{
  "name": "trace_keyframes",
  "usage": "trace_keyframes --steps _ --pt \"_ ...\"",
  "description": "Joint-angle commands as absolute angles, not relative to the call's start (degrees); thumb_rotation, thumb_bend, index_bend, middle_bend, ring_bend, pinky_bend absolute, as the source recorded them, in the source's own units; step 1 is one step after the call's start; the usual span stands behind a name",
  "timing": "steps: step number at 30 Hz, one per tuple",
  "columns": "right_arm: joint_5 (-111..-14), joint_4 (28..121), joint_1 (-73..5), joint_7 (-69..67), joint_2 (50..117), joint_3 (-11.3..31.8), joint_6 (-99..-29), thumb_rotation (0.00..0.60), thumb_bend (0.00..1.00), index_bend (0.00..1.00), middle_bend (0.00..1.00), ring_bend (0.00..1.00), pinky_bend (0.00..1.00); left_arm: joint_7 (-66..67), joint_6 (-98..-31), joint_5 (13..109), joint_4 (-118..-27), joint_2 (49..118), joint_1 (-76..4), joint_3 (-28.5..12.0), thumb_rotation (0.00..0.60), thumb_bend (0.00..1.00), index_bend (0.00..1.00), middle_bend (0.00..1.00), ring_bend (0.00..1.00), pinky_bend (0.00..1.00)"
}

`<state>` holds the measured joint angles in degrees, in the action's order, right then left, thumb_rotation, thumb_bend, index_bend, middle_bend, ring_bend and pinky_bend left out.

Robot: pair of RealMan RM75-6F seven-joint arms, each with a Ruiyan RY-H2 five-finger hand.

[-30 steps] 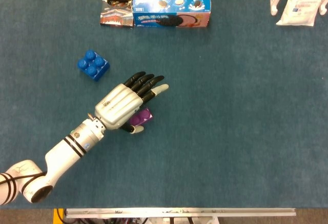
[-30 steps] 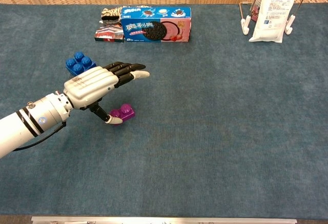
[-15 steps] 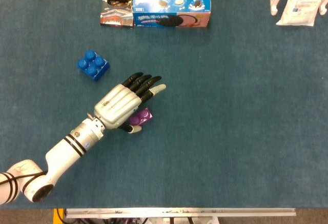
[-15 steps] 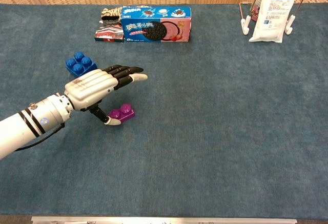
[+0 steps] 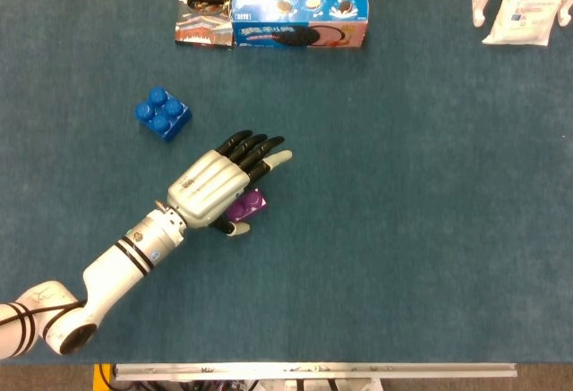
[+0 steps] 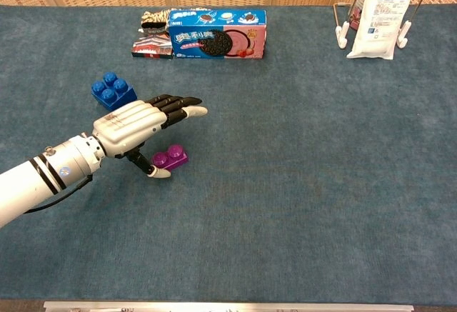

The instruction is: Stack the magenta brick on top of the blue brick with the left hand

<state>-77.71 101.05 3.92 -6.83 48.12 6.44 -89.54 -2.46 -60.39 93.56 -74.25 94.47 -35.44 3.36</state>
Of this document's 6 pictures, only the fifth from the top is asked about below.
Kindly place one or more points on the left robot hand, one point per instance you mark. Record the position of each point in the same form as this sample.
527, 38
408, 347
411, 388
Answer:
208, 189

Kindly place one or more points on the purple toy brick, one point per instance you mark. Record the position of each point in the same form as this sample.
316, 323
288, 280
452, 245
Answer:
250, 205

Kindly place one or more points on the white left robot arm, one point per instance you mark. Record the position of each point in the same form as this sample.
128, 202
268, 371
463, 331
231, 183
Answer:
116, 270

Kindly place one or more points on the blue toy brick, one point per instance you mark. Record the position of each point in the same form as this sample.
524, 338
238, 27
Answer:
163, 116

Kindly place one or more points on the palace print flat box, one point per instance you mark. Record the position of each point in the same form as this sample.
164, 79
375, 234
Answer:
201, 28

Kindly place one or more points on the teal felt table cloth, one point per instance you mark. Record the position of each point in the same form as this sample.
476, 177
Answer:
380, 230

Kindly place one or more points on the blue Oreo cookie box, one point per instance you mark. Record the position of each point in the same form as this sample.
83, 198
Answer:
300, 17

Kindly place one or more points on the white printed pouch bag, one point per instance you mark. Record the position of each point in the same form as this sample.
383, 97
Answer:
528, 6

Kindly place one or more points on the aluminium profile rail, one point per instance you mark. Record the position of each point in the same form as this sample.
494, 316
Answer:
313, 371

